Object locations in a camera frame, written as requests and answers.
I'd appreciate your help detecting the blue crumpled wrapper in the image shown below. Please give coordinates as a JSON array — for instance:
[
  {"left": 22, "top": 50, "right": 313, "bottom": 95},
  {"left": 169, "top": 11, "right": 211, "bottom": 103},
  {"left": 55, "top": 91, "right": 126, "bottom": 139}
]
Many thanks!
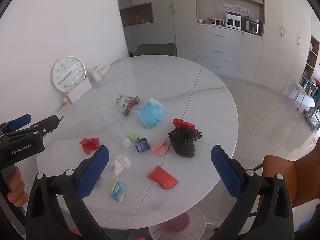
[{"left": 135, "top": 137, "right": 150, "bottom": 153}]

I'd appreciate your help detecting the white stool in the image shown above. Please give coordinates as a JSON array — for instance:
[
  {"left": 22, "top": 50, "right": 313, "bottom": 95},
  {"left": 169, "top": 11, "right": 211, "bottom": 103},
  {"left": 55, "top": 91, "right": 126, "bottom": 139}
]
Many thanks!
[{"left": 286, "top": 82, "right": 307, "bottom": 104}]

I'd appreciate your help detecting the red paper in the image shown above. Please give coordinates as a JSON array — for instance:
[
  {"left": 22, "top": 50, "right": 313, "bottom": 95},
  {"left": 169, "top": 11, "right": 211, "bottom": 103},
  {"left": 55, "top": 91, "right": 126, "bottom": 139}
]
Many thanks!
[
  {"left": 172, "top": 118, "right": 196, "bottom": 130},
  {"left": 79, "top": 137, "right": 100, "bottom": 155}
]

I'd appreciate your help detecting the blue plastic object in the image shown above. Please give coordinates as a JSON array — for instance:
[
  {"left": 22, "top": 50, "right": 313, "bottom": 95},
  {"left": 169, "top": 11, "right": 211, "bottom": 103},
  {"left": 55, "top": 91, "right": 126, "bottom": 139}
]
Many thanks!
[{"left": 299, "top": 221, "right": 313, "bottom": 232}]

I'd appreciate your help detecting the white dish rack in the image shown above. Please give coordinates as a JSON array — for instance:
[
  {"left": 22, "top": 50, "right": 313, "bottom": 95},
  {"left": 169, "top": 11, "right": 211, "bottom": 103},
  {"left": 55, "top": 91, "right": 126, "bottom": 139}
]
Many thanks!
[{"left": 209, "top": 17, "right": 225, "bottom": 27}]

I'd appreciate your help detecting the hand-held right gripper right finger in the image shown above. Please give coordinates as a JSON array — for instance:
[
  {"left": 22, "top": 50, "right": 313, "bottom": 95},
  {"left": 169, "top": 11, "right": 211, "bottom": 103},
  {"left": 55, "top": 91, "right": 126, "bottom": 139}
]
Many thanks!
[{"left": 211, "top": 144, "right": 294, "bottom": 240}]

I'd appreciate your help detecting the white rectangular box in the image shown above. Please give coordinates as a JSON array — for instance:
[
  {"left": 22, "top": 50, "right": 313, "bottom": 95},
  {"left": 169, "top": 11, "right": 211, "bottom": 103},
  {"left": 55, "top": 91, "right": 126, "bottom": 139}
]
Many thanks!
[{"left": 66, "top": 77, "right": 92, "bottom": 105}]

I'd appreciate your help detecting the beige wall cabinet unit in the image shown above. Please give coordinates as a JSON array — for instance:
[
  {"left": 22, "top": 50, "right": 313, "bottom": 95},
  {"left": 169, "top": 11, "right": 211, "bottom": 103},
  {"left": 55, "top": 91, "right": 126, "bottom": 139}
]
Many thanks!
[{"left": 115, "top": 0, "right": 313, "bottom": 95}]

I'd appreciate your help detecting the blue yellow paper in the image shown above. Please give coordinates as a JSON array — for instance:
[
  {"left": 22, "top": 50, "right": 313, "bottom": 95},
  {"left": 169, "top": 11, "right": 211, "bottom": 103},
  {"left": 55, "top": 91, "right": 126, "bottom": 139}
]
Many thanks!
[{"left": 110, "top": 181, "right": 128, "bottom": 202}]

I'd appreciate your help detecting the black foam fruit net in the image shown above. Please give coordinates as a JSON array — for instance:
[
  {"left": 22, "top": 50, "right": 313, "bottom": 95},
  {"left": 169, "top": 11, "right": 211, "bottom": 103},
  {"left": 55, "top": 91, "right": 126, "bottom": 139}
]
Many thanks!
[{"left": 167, "top": 127, "right": 203, "bottom": 158}]

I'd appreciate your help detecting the silver toaster oven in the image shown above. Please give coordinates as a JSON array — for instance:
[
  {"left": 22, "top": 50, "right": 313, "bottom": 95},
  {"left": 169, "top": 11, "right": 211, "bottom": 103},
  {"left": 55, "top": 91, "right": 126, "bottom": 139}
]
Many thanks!
[{"left": 244, "top": 19, "right": 260, "bottom": 34}]

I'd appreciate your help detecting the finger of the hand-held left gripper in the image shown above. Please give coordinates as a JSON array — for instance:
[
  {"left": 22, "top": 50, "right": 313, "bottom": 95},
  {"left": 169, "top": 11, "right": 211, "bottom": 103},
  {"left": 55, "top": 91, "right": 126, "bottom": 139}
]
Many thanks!
[
  {"left": 15, "top": 114, "right": 65, "bottom": 142},
  {"left": 0, "top": 114, "right": 32, "bottom": 133}
]

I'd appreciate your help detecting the white round wall clock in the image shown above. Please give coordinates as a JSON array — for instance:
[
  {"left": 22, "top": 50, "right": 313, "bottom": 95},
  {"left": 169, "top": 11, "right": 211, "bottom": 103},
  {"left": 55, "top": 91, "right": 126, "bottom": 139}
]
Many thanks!
[{"left": 52, "top": 56, "right": 87, "bottom": 92}]

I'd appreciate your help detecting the white mug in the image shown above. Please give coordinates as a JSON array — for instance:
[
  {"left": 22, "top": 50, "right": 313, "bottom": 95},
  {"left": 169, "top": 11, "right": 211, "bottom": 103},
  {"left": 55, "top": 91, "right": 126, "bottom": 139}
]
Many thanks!
[{"left": 88, "top": 66, "right": 103, "bottom": 82}]

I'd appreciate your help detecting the white tissue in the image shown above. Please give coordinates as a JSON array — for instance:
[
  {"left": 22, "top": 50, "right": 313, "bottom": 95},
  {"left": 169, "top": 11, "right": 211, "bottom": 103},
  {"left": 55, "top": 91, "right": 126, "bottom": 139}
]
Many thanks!
[{"left": 109, "top": 156, "right": 131, "bottom": 177}]

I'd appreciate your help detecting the person's left hand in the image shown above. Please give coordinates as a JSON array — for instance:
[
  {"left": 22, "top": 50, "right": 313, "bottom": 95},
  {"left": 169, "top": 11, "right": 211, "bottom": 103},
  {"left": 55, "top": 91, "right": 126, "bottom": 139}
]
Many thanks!
[{"left": 7, "top": 166, "right": 29, "bottom": 207}]

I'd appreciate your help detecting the grey dining chair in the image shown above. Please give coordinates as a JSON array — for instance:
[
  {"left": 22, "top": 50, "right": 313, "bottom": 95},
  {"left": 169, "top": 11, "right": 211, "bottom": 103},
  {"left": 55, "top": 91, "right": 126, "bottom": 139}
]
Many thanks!
[{"left": 132, "top": 43, "right": 177, "bottom": 57}]

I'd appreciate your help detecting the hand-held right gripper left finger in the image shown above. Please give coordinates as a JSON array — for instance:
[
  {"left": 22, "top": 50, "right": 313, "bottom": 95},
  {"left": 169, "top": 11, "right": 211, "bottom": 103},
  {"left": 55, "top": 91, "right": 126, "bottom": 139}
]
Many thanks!
[{"left": 26, "top": 145, "right": 110, "bottom": 240}]

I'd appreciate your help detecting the blue face mask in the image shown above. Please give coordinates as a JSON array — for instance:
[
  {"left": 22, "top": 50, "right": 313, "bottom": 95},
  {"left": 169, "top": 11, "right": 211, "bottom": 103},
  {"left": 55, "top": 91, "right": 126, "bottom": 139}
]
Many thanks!
[{"left": 132, "top": 97, "right": 164, "bottom": 130}]

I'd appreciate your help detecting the red flat packet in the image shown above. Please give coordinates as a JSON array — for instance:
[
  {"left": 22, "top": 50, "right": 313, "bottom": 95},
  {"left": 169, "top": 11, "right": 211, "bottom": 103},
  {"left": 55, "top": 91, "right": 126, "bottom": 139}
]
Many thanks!
[{"left": 147, "top": 165, "right": 179, "bottom": 190}]

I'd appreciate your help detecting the grey wheeled frame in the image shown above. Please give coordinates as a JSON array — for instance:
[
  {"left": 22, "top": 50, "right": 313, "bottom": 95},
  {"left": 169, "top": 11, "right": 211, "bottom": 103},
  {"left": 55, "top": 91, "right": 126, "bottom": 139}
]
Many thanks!
[{"left": 302, "top": 105, "right": 320, "bottom": 132}]

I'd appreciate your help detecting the orange chair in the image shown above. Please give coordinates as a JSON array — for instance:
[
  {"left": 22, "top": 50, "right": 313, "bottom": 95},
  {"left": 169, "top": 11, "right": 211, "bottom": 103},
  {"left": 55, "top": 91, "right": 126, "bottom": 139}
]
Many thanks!
[{"left": 252, "top": 137, "right": 320, "bottom": 217}]

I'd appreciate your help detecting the pink crumpled paper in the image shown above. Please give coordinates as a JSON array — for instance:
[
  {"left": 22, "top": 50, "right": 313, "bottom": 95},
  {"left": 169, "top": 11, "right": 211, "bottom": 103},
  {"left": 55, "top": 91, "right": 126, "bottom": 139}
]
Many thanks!
[{"left": 151, "top": 139, "right": 170, "bottom": 157}]

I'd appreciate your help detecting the open bookshelf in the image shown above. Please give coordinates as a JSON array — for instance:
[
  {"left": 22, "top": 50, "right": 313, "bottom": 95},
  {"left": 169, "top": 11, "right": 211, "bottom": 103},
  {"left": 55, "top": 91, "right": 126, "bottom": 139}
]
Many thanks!
[{"left": 299, "top": 35, "right": 320, "bottom": 98}]

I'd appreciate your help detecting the brown snack wrapper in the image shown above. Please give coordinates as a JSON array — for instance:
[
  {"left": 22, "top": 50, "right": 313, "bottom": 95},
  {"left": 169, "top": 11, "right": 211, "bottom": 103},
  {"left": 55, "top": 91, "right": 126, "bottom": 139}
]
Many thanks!
[{"left": 115, "top": 94, "right": 140, "bottom": 117}]

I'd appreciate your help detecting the clear plastic bottle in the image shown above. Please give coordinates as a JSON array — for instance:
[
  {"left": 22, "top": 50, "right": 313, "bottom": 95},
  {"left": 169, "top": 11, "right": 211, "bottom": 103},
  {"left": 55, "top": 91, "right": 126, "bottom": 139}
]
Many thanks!
[{"left": 101, "top": 106, "right": 132, "bottom": 148}]

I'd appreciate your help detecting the white kitchen appliance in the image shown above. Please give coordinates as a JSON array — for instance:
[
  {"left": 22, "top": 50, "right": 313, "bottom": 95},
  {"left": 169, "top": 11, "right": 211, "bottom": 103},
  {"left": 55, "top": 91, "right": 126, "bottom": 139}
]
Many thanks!
[{"left": 225, "top": 11, "right": 242, "bottom": 29}]

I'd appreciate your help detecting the white slotted waste basket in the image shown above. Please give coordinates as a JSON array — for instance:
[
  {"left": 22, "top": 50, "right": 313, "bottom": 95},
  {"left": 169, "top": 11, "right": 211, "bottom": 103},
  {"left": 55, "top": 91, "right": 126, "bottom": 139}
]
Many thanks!
[{"left": 149, "top": 206, "right": 206, "bottom": 240}]

